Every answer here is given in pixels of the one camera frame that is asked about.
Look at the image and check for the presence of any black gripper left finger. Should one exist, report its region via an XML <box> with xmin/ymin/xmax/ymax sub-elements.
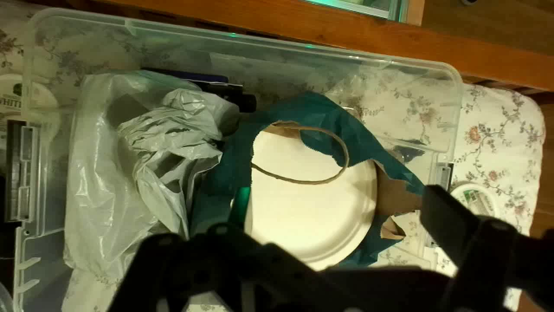
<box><xmin>108</xmin><ymin>223</ymin><xmax>318</xmax><ymax>312</ymax></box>

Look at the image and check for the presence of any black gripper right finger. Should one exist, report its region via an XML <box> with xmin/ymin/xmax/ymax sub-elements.
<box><xmin>420</xmin><ymin>183</ymin><xmax>554</xmax><ymax>312</ymax></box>

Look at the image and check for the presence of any white paper plate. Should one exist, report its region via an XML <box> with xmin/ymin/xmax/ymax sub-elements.
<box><xmin>243</xmin><ymin>126</ymin><xmax>380</xmax><ymax>272</ymax></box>

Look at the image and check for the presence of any white round printed item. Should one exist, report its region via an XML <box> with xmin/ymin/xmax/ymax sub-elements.
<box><xmin>451</xmin><ymin>180</ymin><xmax>499</xmax><ymax>218</ymax></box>

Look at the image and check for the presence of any dark item inside bin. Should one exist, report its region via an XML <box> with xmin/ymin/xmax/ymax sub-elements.
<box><xmin>144</xmin><ymin>67</ymin><xmax>259</xmax><ymax>112</ymax></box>

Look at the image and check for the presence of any dark teal cloth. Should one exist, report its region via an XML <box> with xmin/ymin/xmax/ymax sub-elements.
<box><xmin>189</xmin><ymin>92</ymin><xmax>430</xmax><ymax>267</ymax></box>

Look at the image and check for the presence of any clear plastic storage bin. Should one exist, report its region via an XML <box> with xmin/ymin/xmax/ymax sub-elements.
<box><xmin>11</xmin><ymin>7</ymin><xmax>466</xmax><ymax>312</ymax></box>

